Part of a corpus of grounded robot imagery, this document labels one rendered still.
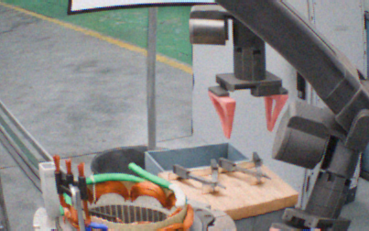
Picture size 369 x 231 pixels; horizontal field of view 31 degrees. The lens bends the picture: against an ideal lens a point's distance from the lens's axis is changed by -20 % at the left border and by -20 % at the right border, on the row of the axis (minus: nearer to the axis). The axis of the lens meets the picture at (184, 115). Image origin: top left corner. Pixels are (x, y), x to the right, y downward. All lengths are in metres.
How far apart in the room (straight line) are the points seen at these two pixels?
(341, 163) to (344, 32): 2.57
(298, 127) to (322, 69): 0.09
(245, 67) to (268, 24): 0.50
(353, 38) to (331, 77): 2.67
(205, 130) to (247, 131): 0.38
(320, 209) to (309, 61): 0.19
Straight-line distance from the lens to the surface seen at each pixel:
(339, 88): 0.82
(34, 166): 2.26
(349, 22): 3.44
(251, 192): 1.31
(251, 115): 3.71
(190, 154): 1.53
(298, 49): 0.80
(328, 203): 0.87
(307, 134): 0.86
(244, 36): 1.27
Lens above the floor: 1.58
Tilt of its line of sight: 18 degrees down
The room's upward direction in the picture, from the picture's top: straight up
